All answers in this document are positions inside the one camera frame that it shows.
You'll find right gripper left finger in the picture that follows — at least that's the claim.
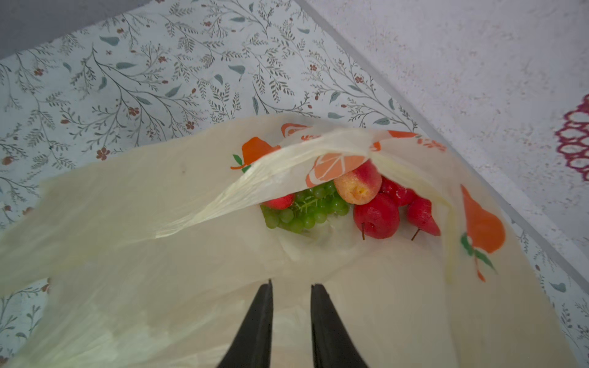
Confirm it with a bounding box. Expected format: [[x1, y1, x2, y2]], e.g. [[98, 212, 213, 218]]
[[217, 280, 274, 368]]

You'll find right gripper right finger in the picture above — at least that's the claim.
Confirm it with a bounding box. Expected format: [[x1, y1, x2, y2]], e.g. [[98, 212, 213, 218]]
[[311, 284, 368, 368]]

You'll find cream plastic fruit bag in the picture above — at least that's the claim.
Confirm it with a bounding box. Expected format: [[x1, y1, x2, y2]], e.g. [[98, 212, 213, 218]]
[[1, 115, 577, 367]]

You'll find red yellow peach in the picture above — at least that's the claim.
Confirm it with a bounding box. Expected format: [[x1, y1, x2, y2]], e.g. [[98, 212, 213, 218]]
[[334, 160, 382, 205]]

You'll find green grape bunch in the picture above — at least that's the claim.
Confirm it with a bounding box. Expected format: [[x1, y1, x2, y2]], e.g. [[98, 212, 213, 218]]
[[260, 181, 351, 234]]

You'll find red strawberry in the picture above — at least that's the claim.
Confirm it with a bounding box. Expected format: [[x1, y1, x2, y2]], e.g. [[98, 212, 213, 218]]
[[263, 193, 296, 210]]

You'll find red cherry fruit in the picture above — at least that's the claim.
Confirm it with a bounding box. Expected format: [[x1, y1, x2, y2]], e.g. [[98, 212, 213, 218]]
[[380, 176, 417, 207]]

